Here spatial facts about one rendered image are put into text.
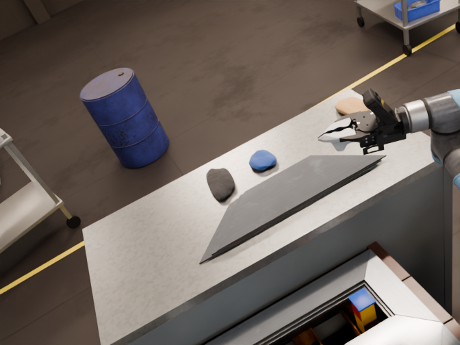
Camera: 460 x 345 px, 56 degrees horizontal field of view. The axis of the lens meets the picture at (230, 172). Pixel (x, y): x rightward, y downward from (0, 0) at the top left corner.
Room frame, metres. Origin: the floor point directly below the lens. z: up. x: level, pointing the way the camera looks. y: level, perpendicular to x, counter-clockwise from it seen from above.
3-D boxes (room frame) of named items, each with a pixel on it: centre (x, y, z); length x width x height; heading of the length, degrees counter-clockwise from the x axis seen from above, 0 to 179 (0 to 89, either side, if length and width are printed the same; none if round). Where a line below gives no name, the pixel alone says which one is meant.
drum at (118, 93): (3.56, 0.66, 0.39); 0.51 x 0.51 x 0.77
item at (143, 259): (1.21, -0.03, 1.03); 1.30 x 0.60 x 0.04; 98
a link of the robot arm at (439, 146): (0.76, -0.53, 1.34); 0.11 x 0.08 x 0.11; 166
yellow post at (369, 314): (0.74, -0.22, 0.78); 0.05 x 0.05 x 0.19; 8
